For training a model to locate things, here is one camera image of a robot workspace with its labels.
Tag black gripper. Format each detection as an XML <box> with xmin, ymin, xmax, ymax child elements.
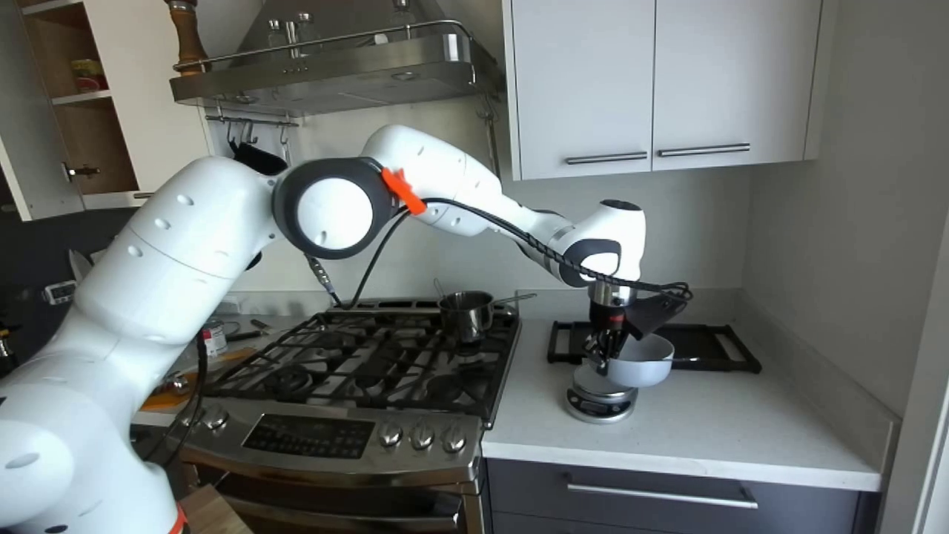
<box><xmin>583</xmin><ymin>297</ymin><xmax>634</xmax><ymax>379</ymax></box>

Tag grey bowl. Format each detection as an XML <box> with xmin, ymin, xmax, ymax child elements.
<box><xmin>603</xmin><ymin>328</ymin><xmax>680</xmax><ymax>392</ymax></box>

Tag stainless steel gas stove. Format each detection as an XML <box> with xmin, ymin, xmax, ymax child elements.
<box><xmin>160</xmin><ymin>300</ymin><xmax>526</xmax><ymax>534</ymax></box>

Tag black rectangular tray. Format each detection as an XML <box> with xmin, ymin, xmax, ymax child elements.
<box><xmin>547</xmin><ymin>317</ymin><xmax>765</xmax><ymax>377</ymax></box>

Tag small steel saucepan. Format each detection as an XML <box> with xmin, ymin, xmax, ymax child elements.
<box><xmin>440</xmin><ymin>287</ymin><xmax>544</xmax><ymax>348</ymax></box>

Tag wooden cutting board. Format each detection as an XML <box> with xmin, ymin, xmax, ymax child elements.
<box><xmin>138</xmin><ymin>337</ymin><xmax>270</xmax><ymax>413</ymax></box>

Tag stainless steel range hood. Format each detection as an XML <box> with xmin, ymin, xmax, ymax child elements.
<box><xmin>169</xmin><ymin>0</ymin><xmax>507</xmax><ymax>125</ymax></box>

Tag black hanging utensil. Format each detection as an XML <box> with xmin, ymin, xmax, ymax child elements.
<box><xmin>228</xmin><ymin>140</ymin><xmax>292</xmax><ymax>176</ymax></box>

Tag brown wooden board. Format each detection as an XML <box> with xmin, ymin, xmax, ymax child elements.
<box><xmin>176</xmin><ymin>484</ymin><xmax>255</xmax><ymax>534</ymax></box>

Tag open white shelf cabinet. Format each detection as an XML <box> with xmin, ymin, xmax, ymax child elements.
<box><xmin>0</xmin><ymin>0</ymin><xmax>216</xmax><ymax>225</ymax></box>

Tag brown wooden pepper mill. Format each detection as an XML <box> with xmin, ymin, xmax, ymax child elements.
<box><xmin>164</xmin><ymin>0</ymin><xmax>212</xmax><ymax>78</ymax></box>

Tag silver drawer bar handle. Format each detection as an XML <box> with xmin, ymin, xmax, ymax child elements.
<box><xmin>565</xmin><ymin>477</ymin><xmax>762</xmax><ymax>514</ymax></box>

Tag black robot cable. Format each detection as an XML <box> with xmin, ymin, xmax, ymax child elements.
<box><xmin>305</xmin><ymin>196</ymin><xmax>694</xmax><ymax>309</ymax></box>

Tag silver cabinet door handle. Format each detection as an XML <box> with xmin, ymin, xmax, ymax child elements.
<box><xmin>562</xmin><ymin>147</ymin><xmax>651</xmax><ymax>168</ymax></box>
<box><xmin>655</xmin><ymin>140</ymin><xmax>753</xmax><ymax>159</ymax></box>

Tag orange cable clip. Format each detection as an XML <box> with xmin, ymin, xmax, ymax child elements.
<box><xmin>381</xmin><ymin>165</ymin><xmax>431</xmax><ymax>219</ymax></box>

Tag white wall cabinet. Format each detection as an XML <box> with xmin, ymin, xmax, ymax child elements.
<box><xmin>502</xmin><ymin>0</ymin><xmax>827</xmax><ymax>185</ymax></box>

